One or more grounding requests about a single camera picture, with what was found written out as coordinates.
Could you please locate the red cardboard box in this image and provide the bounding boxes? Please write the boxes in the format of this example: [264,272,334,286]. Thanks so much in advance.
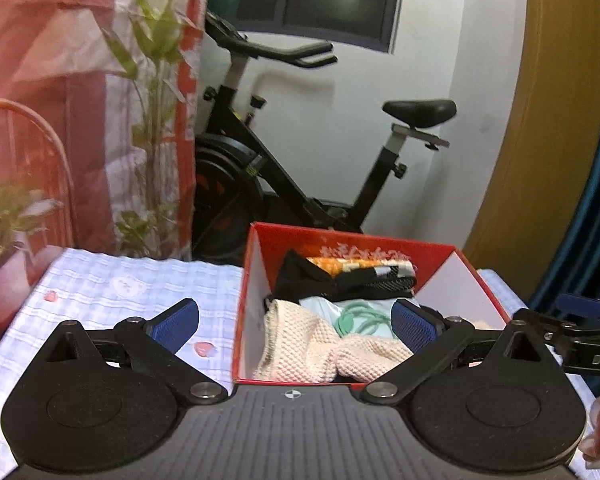
[230,221,514,386]

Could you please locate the cream knitted cloth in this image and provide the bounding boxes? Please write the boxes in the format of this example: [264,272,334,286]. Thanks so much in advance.
[252,299,417,384]

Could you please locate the black garment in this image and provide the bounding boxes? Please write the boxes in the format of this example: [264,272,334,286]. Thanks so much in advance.
[271,250,419,307]

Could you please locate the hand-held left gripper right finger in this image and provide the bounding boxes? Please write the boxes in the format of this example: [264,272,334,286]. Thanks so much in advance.
[360,298,549,407]

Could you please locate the checkered tablecloth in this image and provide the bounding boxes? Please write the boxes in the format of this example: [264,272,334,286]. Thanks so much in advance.
[0,246,600,471]

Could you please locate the black exercise bike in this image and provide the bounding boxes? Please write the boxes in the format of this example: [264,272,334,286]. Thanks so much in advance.
[193,10,459,264]

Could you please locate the dark window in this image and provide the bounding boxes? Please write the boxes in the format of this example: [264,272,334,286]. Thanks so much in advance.
[235,0,409,55]

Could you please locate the orange floral drawstring pouch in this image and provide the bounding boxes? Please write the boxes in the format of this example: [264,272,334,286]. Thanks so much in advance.
[306,256,415,277]

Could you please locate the printed backdrop cloth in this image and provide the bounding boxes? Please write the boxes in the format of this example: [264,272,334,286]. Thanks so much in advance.
[0,0,217,363]

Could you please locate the person's right hand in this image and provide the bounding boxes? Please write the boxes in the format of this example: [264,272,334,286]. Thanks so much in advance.
[581,394,600,467]

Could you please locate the yellow wooden panel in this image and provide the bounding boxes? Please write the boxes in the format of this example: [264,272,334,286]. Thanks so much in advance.
[461,0,600,307]

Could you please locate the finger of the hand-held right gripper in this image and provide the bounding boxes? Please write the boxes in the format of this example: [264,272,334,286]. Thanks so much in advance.
[554,293,600,319]
[511,308,567,343]

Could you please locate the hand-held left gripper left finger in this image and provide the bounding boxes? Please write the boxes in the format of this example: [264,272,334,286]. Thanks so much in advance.
[44,298,229,407]

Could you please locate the green hair ties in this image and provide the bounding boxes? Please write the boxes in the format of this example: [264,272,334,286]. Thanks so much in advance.
[337,301,397,337]

